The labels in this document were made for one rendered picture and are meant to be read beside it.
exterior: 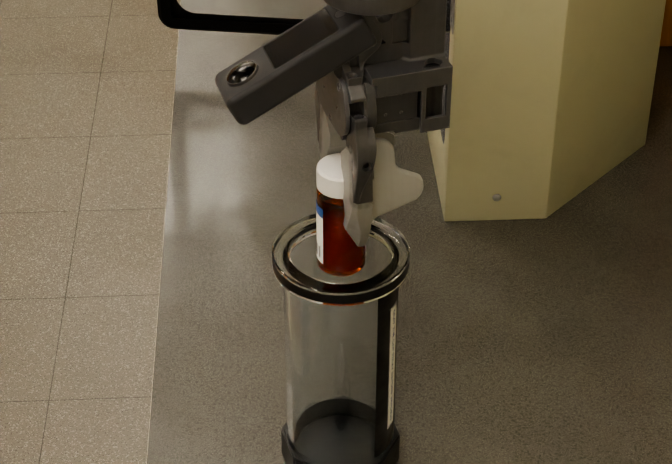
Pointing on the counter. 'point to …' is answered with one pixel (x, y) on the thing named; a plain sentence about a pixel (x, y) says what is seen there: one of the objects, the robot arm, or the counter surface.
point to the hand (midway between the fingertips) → (341, 214)
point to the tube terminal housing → (546, 81)
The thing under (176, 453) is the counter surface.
